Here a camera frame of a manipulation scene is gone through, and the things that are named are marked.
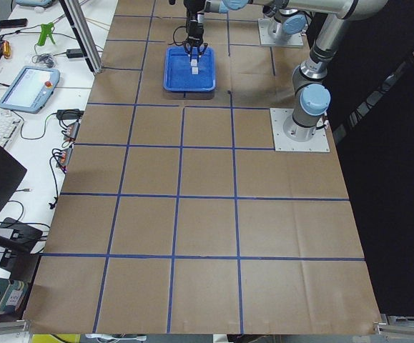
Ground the lower usb hub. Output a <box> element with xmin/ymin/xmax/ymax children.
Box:
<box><xmin>52</xmin><ymin>146</ymin><xmax>73</xmax><ymax>173</ymax></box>

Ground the black power adapter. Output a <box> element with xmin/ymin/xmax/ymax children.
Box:
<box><xmin>65</xmin><ymin>49</ymin><xmax>84</xmax><ymax>59</ymax></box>

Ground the blue plastic tray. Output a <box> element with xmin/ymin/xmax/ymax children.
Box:
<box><xmin>163</xmin><ymin>46</ymin><xmax>216</xmax><ymax>92</ymax></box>

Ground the black box with cables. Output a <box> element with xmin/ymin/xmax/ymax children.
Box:
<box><xmin>0</xmin><ymin>218</ymin><xmax>43</xmax><ymax>253</ymax></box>

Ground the aluminium frame post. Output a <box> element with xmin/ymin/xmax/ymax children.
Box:
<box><xmin>59</xmin><ymin>0</ymin><xmax>103</xmax><ymax>75</ymax></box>

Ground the usb hub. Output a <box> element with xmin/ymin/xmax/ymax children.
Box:
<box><xmin>52</xmin><ymin>146</ymin><xmax>73</xmax><ymax>173</ymax></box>
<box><xmin>62</xmin><ymin>121</ymin><xmax>80</xmax><ymax>141</ymax></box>

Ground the black smartphone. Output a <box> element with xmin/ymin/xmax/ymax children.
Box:
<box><xmin>0</xmin><ymin>18</ymin><xmax>28</xmax><ymax>29</ymax></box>

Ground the blue teach pendant tablet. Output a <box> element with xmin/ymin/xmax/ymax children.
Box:
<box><xmin>0</xmin><ymin>66</ymin><xmax>60</xmax><ymax>114</ymax></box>

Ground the upper usb hub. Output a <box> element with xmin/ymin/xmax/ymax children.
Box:
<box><xmin>62</xmin><ymin>121</ymin><xmax>80</xmax><ymax>141</ymax></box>

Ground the brown paper table cover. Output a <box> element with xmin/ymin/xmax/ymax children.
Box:
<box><xmin>24</xmin><ymin>1</ymin><xmax>380</xmax><ymax>335</ymax></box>

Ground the green hand tool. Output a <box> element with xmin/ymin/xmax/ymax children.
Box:
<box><xmin>37</xmin><ymin>22</ymin><xmax>56</xmax><ymax>46</ymax></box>

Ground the white keyboard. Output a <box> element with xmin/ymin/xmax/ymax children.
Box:
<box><xmin>0</xmin><ymin>115</ymin><xmax>22</xmax><ymax>150</ymax></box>

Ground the orange black device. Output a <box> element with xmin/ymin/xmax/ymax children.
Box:
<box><xmin>0</xmin><ymin>39</ymin><xmax>11</xmax><ymax>59</ymax></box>

